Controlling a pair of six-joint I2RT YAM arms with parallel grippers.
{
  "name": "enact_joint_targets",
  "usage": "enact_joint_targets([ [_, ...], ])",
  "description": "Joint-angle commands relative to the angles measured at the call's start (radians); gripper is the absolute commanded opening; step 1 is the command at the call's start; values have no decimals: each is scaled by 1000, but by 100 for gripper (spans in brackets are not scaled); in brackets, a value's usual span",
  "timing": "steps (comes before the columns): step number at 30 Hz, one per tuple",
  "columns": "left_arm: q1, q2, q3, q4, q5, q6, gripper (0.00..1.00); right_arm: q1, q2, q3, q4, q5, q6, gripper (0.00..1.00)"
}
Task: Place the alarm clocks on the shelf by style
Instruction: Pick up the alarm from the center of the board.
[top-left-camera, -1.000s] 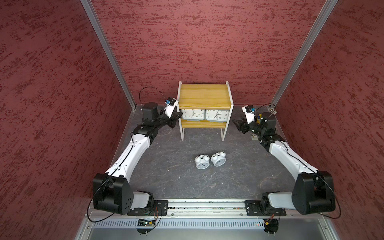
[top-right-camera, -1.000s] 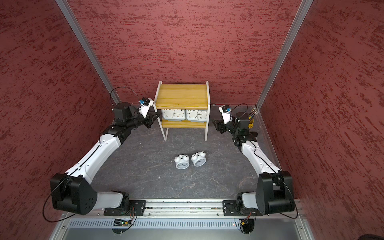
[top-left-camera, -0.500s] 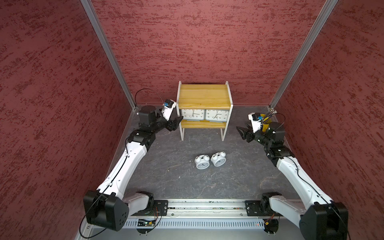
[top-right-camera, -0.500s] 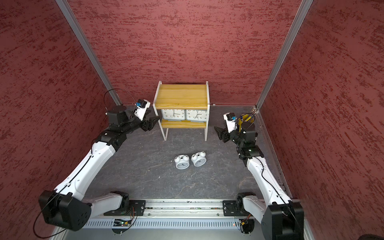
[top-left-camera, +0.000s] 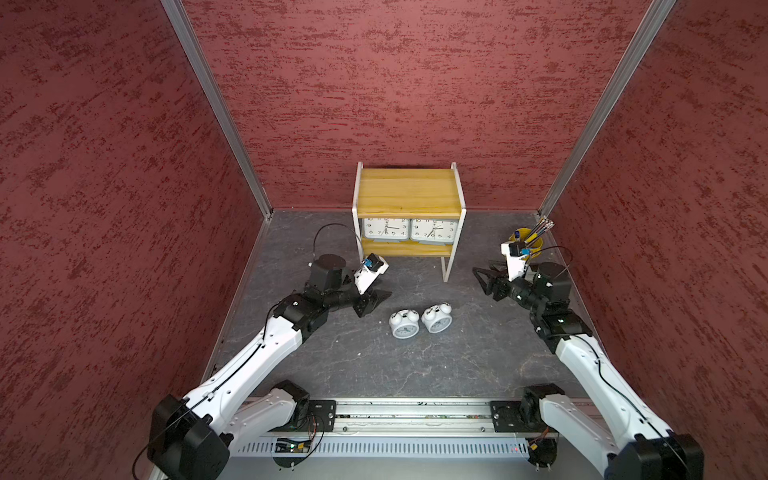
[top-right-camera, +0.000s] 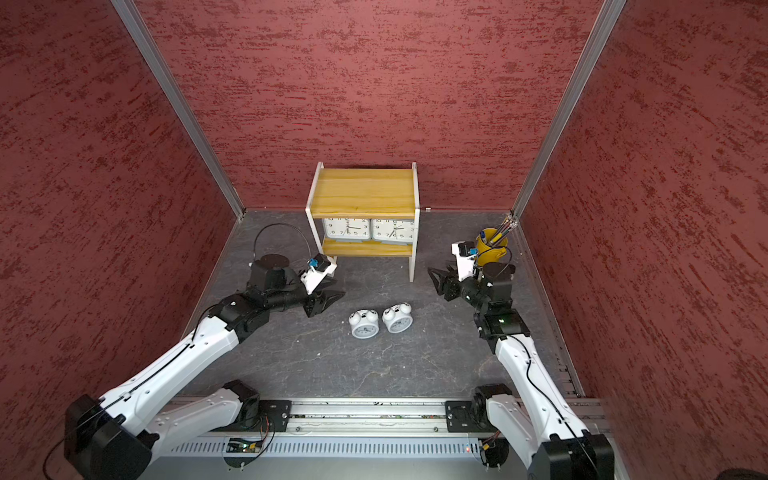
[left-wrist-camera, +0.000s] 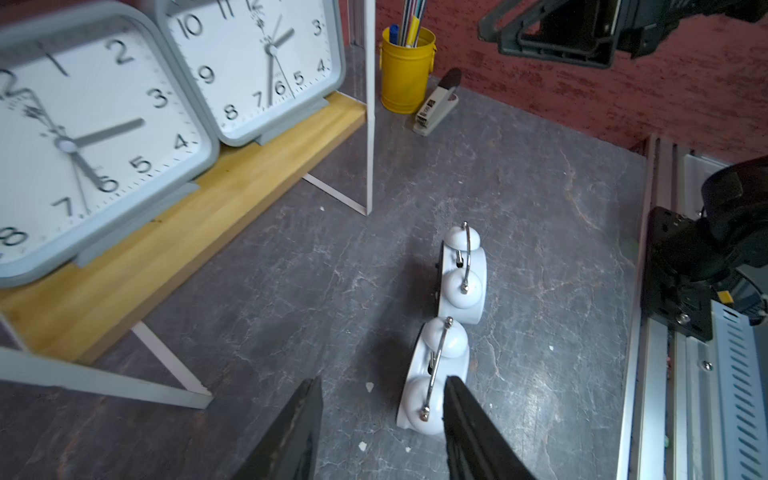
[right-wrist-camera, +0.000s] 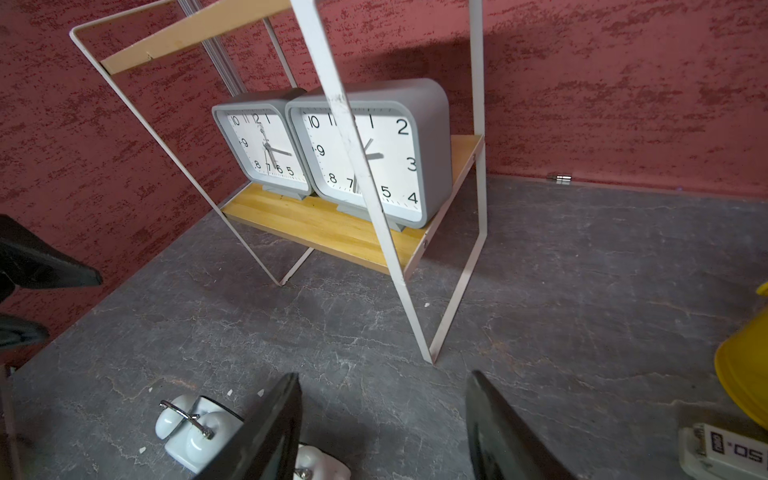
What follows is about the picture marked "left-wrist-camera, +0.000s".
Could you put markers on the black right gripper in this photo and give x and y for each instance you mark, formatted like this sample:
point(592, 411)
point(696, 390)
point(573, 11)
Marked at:
point(578, 32)

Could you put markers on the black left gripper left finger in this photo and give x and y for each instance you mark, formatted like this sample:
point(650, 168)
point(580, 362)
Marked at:
point(289, 448)

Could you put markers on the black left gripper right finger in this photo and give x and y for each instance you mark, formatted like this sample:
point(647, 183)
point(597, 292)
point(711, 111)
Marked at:
point(475, 448)

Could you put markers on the white twin bell alarm clock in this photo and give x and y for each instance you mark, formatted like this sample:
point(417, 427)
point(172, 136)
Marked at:
point(441, 351)

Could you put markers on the grey square alarm clock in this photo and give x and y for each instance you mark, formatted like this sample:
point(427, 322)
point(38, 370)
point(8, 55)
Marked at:
point(99, 134)
point(257, 68)

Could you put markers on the white black stapler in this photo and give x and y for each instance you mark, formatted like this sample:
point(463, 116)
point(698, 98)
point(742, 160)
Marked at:
point(439, 104)

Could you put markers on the yellow highlighter pen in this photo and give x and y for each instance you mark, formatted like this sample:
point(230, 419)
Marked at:
point(411, 33)

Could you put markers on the bundle of pencils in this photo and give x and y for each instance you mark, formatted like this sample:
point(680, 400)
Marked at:
point(411, 7)

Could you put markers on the yellow metal pen bucket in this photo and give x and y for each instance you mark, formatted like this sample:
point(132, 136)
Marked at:
point(405, 72)

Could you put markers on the blue cap marker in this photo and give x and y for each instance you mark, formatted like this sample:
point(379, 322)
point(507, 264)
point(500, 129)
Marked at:
point(394, 34)

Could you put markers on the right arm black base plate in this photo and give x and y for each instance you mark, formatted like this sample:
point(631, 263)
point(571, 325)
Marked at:
point(672, 293)

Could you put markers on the wooden white frame shelf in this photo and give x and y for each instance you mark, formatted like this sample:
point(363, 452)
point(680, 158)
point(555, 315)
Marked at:
point(80, 328)

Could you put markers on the perforated grey cable tray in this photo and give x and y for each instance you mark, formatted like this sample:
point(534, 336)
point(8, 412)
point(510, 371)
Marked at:
point(743, 414)

